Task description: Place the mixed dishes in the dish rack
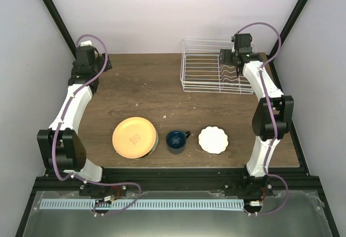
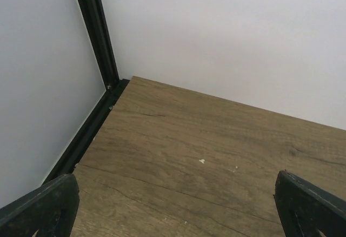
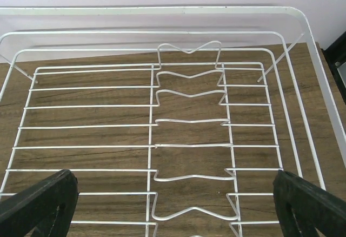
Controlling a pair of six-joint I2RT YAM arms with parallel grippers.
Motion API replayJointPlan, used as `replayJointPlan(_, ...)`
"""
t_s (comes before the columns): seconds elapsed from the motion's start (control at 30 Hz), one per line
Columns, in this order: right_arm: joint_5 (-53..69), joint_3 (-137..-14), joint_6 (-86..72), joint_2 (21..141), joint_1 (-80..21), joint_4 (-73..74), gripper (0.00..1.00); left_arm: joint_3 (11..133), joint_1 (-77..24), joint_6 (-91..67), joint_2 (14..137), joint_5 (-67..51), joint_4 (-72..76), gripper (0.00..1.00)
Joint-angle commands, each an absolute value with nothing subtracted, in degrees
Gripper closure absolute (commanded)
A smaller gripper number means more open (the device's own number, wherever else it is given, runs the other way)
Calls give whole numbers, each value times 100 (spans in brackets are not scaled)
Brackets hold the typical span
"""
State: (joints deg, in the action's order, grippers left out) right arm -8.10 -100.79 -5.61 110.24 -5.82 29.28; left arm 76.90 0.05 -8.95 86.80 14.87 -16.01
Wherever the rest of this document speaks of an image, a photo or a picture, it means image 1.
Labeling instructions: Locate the white wire dish rack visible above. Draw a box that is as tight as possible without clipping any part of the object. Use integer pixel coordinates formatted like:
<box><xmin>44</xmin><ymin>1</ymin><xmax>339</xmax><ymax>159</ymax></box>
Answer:
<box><xmin>180</xmin><ymin>38</ymin><xmax>254</xmax><ymax>95</ymax></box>

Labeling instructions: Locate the orange round plate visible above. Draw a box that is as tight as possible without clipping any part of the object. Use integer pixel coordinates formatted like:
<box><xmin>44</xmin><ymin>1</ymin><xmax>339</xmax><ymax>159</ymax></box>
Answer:
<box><xmin>112</xmin><ymin>117</ymin><xmax>158</xmax><ymax>159</ymax></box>

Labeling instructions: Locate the white scalloped bowl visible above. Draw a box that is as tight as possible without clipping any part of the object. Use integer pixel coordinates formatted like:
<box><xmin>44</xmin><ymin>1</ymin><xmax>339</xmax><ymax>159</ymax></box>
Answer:
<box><xmin>198</xmin><ymin>126</ymin><xmax>229</xmax><ymax>155</ymax></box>

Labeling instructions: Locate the dark blue ceramic mug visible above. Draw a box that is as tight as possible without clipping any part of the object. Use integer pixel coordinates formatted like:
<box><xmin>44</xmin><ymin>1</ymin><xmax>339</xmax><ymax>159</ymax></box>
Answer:
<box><xmin>165</xmin><ymin>130</ymin><xmax>191</xmax><ymax>155</ymax></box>

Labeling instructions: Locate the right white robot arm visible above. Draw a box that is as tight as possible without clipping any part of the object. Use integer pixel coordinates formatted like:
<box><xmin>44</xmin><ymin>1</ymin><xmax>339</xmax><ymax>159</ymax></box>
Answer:
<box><xmin>219</xmin><ymin>33</ymin><xmax>294</xmax><ymax>195</ymax></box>

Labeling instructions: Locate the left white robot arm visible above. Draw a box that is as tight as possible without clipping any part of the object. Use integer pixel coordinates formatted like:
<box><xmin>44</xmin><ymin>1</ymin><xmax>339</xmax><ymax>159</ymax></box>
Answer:
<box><xmin>37</xmin><ymin>41</ymin><xmax>112</xmax><ymax>196</ymax></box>

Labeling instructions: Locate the light teal plate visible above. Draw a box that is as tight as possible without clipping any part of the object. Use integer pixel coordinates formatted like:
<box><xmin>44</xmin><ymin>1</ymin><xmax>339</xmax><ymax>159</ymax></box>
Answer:
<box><xmin>141</xmin><ymin>135</ymin><xmax>159</xmax><ymax>158</ymax></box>

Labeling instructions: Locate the light blue slotted strip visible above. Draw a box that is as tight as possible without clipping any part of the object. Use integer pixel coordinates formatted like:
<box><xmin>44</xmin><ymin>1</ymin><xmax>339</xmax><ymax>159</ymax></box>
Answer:
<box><xmin>39</xmin><ymin>199</ymin><xmax>244</xmax><ymax>211</ymax></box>

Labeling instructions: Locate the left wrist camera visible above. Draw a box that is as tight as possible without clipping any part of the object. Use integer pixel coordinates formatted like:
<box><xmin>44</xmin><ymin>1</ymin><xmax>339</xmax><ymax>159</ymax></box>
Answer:
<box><xmin>79</xmin><ymin>40</ymin><xmax>92</xmax><ymax>47</ymax></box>

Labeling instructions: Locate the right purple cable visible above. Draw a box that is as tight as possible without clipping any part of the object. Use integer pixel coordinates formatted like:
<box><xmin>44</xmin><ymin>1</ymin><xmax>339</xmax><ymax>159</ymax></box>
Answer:
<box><xmin>236</xmin><ymin>22</ymin><xmax>289</xmax><ymax>216</ymax></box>

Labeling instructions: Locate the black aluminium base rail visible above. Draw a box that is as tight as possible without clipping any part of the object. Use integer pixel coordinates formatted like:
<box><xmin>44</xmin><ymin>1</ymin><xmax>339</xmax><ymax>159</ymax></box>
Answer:
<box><xmin>32</xmin><ymin>167</ymin><xmax>321</xmax><ymax>194</ymax></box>

